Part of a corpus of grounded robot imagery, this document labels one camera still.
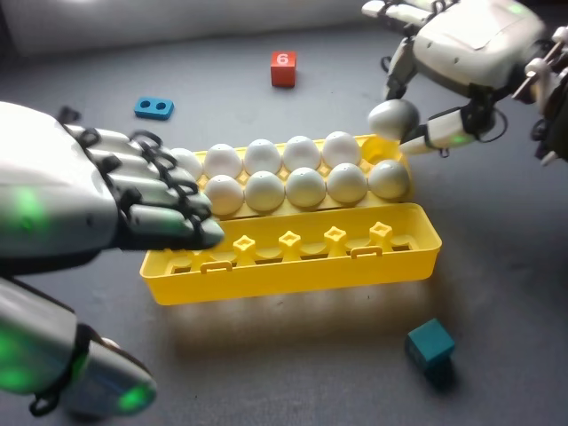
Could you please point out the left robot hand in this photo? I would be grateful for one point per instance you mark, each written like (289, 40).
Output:
(57, 186)

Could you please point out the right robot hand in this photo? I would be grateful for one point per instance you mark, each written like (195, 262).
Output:
(479, 40)

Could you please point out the white toy egg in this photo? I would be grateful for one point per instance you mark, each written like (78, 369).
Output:
(262, 155)
(226, 193)
(305, 187)
(392, 120)
(341, 148)
(347, 183)
(389, 179)
(302, 152)
(264, 191)
(191, 162)
(223, 160)

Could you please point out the yellow plastic egg carton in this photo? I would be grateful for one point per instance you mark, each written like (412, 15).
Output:
(288, 275)

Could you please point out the blue block with two holes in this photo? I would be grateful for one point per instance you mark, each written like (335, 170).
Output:
(154, 108)

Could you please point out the red block with six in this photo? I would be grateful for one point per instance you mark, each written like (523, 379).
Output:
(283, 68)

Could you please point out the grey table cloth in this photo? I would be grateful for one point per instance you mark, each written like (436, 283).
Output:
(310, 355)

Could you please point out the teal cube block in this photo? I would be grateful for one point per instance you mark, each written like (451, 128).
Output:
(429, 346)

